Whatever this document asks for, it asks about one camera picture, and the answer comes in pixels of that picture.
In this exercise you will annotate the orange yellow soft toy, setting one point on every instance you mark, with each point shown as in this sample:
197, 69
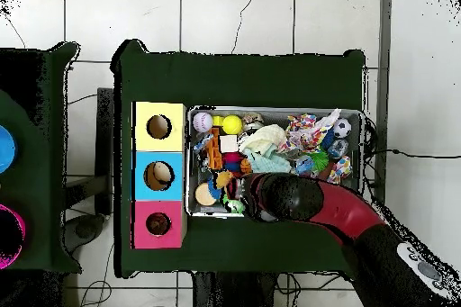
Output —
223, 179

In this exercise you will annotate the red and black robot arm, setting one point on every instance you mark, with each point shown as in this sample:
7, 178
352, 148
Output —
345, 209

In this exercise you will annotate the wooden box with three holes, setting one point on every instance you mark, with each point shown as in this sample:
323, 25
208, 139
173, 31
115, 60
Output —
173, 141

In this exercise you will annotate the shallow silver mesh bin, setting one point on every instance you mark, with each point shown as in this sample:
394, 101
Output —
273, 114

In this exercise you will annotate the tan round disc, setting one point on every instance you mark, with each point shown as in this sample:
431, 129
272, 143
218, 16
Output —
202, 194

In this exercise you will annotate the mint green cloth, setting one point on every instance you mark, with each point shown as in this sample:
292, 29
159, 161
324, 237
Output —
268, 164

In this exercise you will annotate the cream cloth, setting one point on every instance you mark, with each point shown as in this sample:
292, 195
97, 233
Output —
264, 136

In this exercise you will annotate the yellow tennis ball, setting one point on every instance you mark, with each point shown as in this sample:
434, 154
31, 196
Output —
232, 124

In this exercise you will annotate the white baseball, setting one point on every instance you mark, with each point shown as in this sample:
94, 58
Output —
202, 122

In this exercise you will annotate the polka dot cloth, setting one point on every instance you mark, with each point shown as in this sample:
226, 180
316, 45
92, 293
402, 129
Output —
306, 134

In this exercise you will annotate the dark green table cloth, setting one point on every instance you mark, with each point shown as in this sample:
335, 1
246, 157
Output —
43, 141
234, 80

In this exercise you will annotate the magenta bowl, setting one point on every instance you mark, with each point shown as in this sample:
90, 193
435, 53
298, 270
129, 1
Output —
19, 249

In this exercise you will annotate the blue bowl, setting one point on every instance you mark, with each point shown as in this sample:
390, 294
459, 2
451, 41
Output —
7, 148

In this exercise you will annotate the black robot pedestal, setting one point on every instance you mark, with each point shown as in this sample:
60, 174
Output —
230, 292

